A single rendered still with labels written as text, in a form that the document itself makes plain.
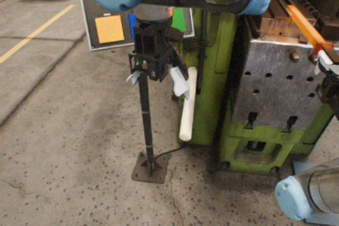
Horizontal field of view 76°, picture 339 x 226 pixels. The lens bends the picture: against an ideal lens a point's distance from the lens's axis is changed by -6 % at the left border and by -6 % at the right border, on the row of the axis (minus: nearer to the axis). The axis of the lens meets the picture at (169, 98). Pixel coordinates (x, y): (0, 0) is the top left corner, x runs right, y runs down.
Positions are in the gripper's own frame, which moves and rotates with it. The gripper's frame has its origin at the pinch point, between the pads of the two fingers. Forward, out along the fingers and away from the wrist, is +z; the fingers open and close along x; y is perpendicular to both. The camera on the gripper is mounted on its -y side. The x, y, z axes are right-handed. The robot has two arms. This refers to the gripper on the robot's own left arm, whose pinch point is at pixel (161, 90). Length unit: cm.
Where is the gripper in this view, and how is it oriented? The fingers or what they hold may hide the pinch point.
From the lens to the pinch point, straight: 57.7
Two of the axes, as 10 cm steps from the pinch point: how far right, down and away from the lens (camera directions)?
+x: 9.2, 2.6, -3.0
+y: -4.0, 6.0, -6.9
